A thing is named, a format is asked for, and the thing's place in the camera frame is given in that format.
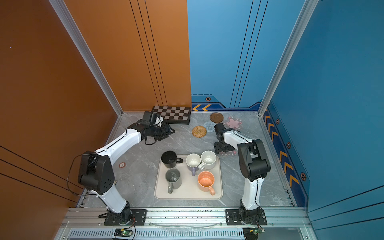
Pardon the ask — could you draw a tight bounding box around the black mug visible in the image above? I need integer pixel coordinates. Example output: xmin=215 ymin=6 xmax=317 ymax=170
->
xmin=161 ymin=151 xmax=184 ymax=169

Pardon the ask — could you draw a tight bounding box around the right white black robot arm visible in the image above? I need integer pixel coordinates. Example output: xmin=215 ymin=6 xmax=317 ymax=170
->
xmin=214 ymin=123 xmax=271 ymax=226

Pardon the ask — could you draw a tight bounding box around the cream white mug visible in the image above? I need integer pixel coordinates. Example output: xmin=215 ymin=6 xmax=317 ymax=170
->
xmin=198 ymin=151 xmax=217 ymax=170

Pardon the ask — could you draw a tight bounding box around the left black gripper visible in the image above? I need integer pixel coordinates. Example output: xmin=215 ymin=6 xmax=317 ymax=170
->
xmin=149 ymin=123 xmax=176 ymax=141

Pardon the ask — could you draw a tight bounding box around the woven rattan round coaster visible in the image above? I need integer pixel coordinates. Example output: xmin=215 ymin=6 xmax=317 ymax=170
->
xmin=192 ymin=126 xmax=207 ymax=138

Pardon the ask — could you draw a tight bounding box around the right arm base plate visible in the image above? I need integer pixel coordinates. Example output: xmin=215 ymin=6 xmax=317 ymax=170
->
xmin=225 ymin=208 xmax=268 ymax=226

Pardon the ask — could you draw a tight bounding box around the brown wooden round coaster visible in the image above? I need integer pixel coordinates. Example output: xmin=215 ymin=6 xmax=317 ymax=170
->
xmin=210 ymin=113 xmax=224 ymax=124

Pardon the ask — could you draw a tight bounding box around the blue woven round coaster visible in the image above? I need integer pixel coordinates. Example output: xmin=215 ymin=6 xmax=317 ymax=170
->
xmin=203 ymin=122 xmax=216 ymax=133

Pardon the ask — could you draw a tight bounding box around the beige rectangular serving tray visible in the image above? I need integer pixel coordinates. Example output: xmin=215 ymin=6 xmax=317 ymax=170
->
xmin=155 ymin=158 xmax=224 ymax=200

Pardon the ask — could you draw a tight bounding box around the grey green mug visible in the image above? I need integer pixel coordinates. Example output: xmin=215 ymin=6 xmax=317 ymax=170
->
xmin=165 ymin=169 xmax=182 ymax=194

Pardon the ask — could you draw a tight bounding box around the black white chessboard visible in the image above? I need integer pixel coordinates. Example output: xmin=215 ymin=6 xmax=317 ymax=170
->
xmin=152 ymin=106 xmax=192 ymax=125

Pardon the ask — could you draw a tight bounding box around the aluminium front frame rail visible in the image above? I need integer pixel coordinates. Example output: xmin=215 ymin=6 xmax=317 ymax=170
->
xmin=55 ymin=207 xmax=317 ymax=240

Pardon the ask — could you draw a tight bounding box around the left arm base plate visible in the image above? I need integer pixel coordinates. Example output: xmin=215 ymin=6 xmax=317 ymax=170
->
xmin=99 ymin=209 xmax=147 ymax=227

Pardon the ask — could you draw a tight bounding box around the green circuit board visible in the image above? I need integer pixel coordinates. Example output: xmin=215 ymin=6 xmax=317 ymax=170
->
xmin=250 ymin=227 xmax=264 ymax=236
xmin=114 ymin=228 xmax=134 ymax=239

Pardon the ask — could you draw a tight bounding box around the left green circuit board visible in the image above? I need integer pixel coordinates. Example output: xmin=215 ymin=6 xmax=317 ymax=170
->
xmin=114 ymin=228 xmax=134 ymax=239

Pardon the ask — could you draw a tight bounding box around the orange peach mug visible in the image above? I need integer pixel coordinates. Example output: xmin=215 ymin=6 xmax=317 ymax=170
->
xmin=198 ymin=171 xmax=216 ymax=196

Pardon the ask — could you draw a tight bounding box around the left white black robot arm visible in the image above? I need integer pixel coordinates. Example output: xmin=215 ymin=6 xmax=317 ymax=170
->
xmin=78 ymin=112 xmax=175 ymax=226

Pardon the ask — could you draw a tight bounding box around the right green circuit board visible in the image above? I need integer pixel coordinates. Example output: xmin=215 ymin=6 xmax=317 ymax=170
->
xmin=250 ymin=227 xmax=264 ymax=236

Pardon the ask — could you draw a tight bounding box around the white mug purple handle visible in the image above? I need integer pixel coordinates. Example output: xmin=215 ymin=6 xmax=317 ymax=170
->
xmin=186 ymin=154 xmax=201 ymax=176

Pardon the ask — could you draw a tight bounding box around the pink flower coaster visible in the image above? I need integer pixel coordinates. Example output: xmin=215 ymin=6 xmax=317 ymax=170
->
xmin=223 ymin=117 xmax=243 ymax=131
xmin=219 ymin=150 xmax=237 ymax=156

